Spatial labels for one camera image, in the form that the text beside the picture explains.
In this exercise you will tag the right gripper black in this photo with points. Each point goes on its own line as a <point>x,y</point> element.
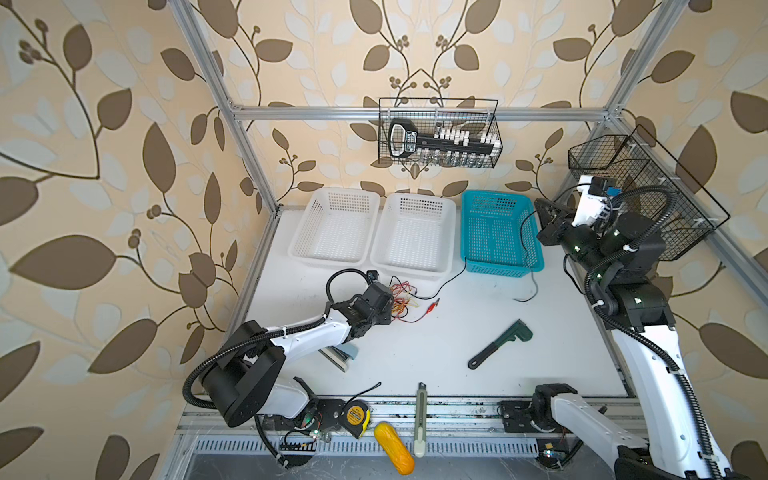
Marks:
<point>553,229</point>

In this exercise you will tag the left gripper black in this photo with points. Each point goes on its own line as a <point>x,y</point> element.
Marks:
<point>388,314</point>

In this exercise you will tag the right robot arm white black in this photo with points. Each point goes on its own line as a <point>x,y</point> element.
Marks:
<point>617,240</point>

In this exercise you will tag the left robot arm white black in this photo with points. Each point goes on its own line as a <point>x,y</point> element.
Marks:
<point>243,381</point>

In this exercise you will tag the teal plastic basket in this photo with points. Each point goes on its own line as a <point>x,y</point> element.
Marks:
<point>498,234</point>

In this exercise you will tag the grey blue stapler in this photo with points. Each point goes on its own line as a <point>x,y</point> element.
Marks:
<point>340,356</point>

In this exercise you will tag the middle white plastic basket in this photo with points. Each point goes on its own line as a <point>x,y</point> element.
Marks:
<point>415,236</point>

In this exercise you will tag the white plastic basket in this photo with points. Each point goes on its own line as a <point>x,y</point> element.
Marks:
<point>336,228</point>
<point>415,236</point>

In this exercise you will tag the left white plastic basket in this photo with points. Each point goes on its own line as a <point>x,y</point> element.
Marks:
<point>336,228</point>

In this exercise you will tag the yellow black tape measure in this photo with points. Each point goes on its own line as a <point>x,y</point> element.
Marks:
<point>355,414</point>

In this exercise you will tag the green black pipe wrench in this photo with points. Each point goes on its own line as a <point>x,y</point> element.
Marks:
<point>517,331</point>

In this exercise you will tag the yellow corn cob toy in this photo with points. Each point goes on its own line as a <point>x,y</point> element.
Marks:
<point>395,449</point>

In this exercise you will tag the white utility knife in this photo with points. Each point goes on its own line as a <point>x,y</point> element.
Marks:
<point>420,419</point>

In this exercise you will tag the black socket tool set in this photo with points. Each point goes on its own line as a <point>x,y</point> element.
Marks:
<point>403,140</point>

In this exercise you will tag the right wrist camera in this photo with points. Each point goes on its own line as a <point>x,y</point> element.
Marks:
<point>595,201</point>

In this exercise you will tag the right black wire basket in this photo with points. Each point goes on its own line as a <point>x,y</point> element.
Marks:
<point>638,159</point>

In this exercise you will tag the black wire basket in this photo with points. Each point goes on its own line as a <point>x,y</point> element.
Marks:
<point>638,159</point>
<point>476,115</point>

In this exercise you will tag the back black wire basket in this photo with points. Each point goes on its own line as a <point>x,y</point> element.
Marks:
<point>476,115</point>

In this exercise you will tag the aluminium frame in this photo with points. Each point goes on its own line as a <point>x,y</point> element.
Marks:
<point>299,83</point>

